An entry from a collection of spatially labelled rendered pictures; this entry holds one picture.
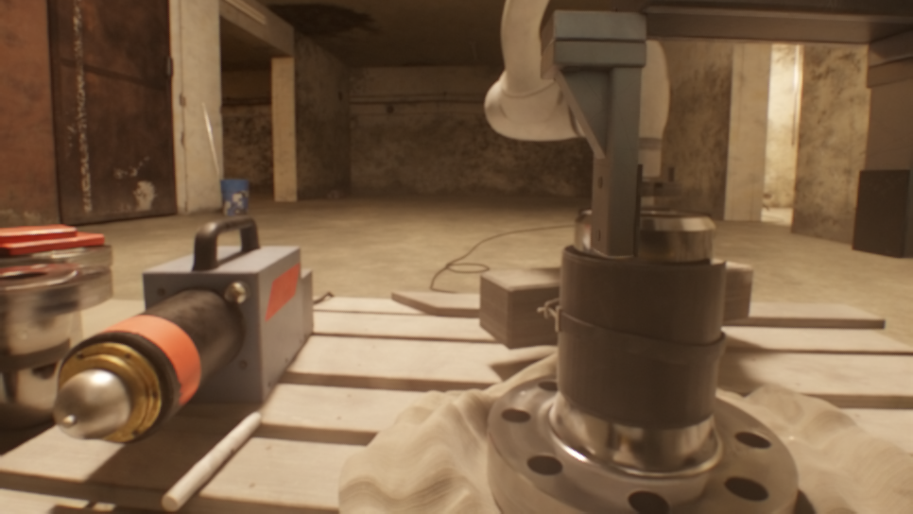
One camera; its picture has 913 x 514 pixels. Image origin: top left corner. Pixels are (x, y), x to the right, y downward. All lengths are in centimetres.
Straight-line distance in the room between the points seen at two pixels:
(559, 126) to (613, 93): 56
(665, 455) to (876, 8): 31
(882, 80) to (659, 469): 29
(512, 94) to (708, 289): 46
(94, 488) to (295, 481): 18
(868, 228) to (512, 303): 42
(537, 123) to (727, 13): 56
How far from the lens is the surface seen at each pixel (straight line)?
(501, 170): 1083
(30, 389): 103
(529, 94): 74
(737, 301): 89
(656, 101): 73
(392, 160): 1113
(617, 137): 21
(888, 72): 30
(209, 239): 63
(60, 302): 93
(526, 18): 70
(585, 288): 39
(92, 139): 506
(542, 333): 66
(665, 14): 23
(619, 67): 21
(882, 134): 30
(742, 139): 583
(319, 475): 50
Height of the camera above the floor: 42
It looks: 6 degrees down
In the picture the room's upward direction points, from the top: straight up
